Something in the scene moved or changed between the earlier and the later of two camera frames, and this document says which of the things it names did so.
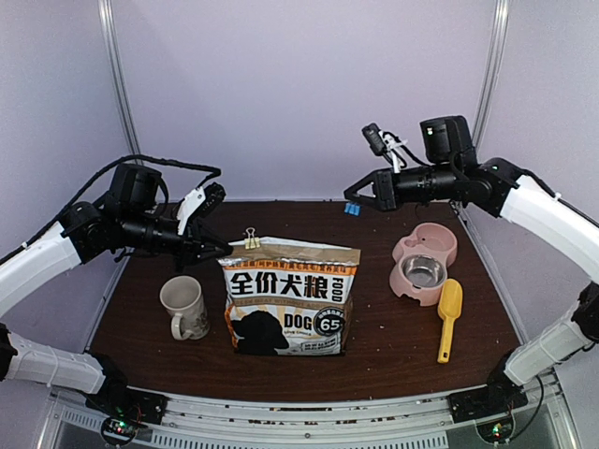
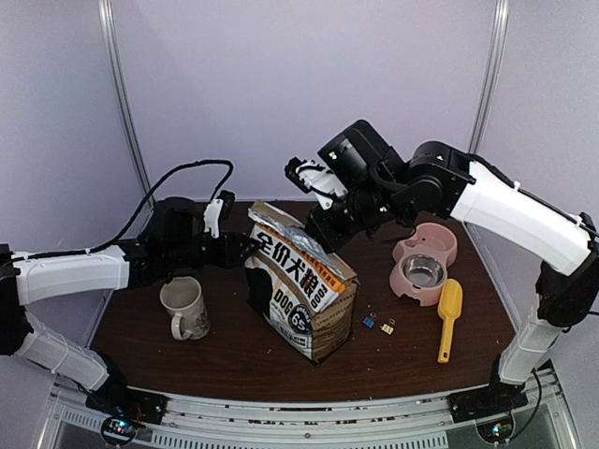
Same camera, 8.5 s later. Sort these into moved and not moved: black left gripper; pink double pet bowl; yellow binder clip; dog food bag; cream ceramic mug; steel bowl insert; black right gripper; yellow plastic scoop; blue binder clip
Moved: dog food bag; black left gripper; blue binder clip; yellow binder clip; black right gripper
Not moved: pink double pet bowl; steel bowl insert; yellow plastic scoop; cream ceramic mug
